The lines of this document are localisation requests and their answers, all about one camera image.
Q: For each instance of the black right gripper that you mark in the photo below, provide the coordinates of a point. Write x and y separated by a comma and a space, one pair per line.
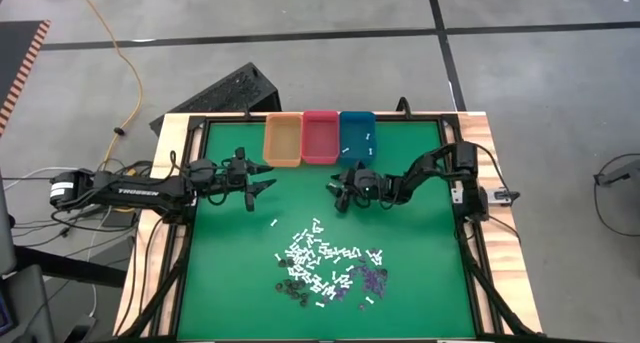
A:
367, 188

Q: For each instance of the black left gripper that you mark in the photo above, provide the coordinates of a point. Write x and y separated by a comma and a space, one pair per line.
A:
235, 175

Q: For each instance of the orange plastic bin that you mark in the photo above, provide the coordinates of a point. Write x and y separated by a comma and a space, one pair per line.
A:
283, 140

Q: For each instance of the pink plastic bin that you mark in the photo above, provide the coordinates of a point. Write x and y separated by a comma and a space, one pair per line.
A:
320, 138

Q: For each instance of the blue plastic bin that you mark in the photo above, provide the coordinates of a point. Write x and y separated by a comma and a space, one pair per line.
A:
357, 133

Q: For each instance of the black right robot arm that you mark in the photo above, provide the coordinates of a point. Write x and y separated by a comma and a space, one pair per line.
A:
470, 158

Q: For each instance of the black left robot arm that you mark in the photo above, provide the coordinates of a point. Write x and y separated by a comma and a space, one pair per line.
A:
140, 192

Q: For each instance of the black perforated metal case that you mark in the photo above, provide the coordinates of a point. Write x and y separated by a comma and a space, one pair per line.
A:
225, 90

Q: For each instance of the green table mat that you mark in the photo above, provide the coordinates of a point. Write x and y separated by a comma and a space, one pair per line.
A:
425, 293

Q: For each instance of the wooden table side board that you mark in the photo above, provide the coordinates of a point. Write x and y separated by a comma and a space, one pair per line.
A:
510, 263
142, 263

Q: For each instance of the black floor bar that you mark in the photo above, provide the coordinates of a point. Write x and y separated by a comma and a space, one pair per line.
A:
70, 265

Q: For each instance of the black mat orange striped edge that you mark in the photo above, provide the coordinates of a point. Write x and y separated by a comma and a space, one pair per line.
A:
15, 53

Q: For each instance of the black frame hook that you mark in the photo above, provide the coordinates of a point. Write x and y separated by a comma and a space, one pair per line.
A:
404, 105

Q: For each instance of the black table frame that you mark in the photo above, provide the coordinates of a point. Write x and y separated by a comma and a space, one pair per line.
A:
425, 118

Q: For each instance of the grey metal post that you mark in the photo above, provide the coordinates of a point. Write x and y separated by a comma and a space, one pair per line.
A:
6, 223

